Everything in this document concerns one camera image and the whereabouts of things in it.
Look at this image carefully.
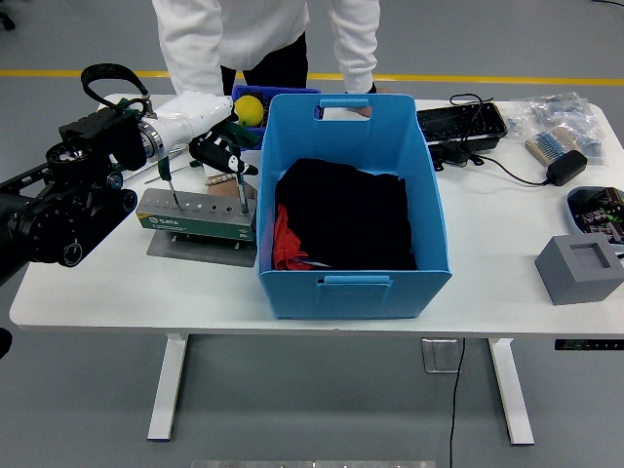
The thin black cable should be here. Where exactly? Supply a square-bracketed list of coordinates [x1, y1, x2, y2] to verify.
[448, 92, 498, 165]

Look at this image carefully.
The light blue shallow tray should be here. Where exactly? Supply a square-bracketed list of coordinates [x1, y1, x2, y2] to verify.
[565, 184, 624, 257]

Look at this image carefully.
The small green T-handle hex key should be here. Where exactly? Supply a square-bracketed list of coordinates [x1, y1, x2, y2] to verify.
[156, 154, 180, 212]

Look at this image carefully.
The black cloth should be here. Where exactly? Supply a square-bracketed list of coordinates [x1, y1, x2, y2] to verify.
[272, 157, 418, 272]

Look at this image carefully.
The large light blue folding box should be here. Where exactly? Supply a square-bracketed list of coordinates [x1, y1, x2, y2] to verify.
[255, 93, 452, 322]

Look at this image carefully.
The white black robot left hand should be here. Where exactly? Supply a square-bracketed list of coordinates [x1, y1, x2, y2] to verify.
[155, 91, 260, 177]

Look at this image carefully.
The clear bag of blue resistors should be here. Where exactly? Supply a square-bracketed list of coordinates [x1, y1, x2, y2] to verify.
[506, 91, 605, 170]

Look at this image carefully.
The large green T-handle wrench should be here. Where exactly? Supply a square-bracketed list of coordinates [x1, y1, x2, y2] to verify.
[209, 121, 259, 215]

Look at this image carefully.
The small dark blue parts bin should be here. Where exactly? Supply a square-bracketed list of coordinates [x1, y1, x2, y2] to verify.
[231, 84, 326, 150]

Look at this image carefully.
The tan resistor strip bundle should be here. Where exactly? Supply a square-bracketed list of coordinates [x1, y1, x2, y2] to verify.
[525, 126, 579, 165]

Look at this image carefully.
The metal floor outlet plate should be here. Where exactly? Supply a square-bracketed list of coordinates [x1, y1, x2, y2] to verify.
[421, 338, 463, 374]

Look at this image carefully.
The black table control panel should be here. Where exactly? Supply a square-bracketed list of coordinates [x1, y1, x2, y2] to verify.
[553, 338, 624, 351]

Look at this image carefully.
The grey block with square recess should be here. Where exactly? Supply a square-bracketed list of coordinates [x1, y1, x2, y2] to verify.
[533, 233, 624, 307]

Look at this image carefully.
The black plastic tray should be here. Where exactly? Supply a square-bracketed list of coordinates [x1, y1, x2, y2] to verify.
[414, 100, 509, 147]

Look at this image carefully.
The white table leg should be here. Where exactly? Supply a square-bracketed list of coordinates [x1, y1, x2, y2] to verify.
[146, 333, 190, 443]
[487, 337, 536, 446]

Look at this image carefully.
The red cloth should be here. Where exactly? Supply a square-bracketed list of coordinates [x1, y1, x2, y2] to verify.
[271, 204, 313, 272]

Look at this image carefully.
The pile of electronic components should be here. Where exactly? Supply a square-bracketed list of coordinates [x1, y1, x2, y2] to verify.
[572, 187, 624, 245]

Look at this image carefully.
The black clip object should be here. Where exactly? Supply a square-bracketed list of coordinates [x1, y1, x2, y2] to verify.
[427, 143, 485, 173]

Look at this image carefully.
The yellow floor tape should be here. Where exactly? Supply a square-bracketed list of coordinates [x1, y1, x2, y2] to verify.
[0, 69, 624, 85]

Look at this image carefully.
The green metal tool stand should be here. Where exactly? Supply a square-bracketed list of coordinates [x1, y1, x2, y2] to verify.
[135, 187, 258, 268]

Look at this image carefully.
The black adapter cord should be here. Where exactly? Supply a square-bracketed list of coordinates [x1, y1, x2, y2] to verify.
[475, 154, 550, 187]

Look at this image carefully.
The black power adapter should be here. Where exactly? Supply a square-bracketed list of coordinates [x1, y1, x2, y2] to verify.
[544, 149, 589, 187]

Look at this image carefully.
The person's right hand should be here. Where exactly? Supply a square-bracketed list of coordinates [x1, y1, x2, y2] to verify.
[207, 180, 257, 201]

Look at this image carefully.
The person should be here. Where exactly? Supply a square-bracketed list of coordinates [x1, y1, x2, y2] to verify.
[151, 0, 381, 98]

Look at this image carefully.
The yellow lemon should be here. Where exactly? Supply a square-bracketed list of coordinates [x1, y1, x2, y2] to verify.
[232, 95, 265, 129]

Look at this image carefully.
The person's left hand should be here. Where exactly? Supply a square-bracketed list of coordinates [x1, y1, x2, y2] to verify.
[348, 86, 391, 118]

